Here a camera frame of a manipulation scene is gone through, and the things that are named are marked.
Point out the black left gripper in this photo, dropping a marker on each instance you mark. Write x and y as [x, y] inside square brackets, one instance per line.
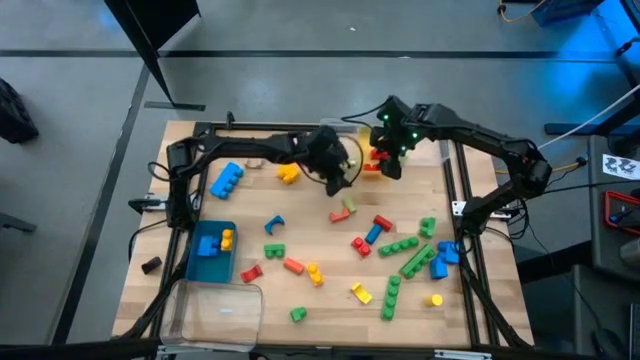
[325, 150]

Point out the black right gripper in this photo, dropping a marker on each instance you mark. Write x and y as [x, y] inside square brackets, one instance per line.
[397, 127]

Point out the light green block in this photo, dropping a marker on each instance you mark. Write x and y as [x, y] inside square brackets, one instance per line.
[349, 204]

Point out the yellow four-stud block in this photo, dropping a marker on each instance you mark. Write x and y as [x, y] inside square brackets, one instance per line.
[288, 173]

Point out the red cylinder block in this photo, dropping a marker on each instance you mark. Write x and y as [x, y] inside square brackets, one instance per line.
[383, 223]

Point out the blue cylinder block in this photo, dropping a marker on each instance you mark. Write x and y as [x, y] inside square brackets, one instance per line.
[373, 234]

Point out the red two-stud block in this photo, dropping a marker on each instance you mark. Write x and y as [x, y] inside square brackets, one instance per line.
[361, 247]

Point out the green two-stud block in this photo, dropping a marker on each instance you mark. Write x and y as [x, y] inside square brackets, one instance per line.
[274, 251]
[427, 227]

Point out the blue arch block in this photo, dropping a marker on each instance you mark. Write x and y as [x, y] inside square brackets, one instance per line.
[272, 221]

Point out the long green four-stud block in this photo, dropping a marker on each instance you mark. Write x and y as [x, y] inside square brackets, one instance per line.
[391, 298]
[398, 247]
[417, 261]

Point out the beige arch block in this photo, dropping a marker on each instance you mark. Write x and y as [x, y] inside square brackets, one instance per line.
[255, 161]

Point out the orange cylinder block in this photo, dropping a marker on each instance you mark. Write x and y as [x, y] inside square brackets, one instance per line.
[293, 266]

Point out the yellow two-stud block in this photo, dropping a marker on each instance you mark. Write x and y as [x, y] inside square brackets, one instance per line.
[227, 240]
[315, 275]

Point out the long blue four-stud block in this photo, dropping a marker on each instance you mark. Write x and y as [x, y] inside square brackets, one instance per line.
[226, 180]

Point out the yellow arch block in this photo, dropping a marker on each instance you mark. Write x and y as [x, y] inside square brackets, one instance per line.
[364, 296]

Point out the red arch block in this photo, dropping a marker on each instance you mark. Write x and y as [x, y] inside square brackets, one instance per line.
[247, 276]

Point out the small green block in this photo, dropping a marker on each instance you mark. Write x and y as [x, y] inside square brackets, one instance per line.
[298, 314]

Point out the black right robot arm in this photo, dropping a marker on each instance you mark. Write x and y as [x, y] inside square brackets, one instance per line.
[480, 132]

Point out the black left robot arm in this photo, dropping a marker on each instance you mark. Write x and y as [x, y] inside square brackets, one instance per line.
[240, 145]

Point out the yellow plastic bin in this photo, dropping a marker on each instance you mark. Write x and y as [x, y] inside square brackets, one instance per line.
[364, 142]

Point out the yellow cylinder block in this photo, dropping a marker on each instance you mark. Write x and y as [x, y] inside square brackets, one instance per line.
[434, 300]

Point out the blue plastic bin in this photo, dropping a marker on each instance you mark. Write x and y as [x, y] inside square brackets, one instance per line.
[210, 270]

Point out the large clear plastic bin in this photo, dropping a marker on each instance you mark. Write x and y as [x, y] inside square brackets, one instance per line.
[220, 325]

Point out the small black object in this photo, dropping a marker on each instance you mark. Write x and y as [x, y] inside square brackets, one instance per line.
[151, 265]

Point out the red-framed device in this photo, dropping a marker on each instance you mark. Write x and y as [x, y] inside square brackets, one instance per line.
[607, 212]

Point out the black side desk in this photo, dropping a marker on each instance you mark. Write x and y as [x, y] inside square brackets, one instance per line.
[600, 240]

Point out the paper with black marks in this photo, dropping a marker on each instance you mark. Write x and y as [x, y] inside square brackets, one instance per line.
[620, 167]

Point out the blue box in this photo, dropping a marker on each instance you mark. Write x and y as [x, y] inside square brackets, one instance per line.
[560, 10]

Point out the black partition board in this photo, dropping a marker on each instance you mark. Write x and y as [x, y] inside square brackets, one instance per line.
[150, 20]

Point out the black computer mouse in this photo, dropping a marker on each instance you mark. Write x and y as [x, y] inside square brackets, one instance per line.
[607, 345]

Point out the black front beam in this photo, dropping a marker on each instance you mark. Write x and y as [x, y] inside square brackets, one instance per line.
[75, 350]

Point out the grey chair leg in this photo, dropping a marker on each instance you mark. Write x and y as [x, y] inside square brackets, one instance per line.
[15, 222]

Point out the black bag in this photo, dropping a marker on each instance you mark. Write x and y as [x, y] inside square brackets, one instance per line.
[15, 117]

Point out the black clamp bracket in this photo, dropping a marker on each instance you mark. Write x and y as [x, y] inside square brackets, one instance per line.
[145, 204]

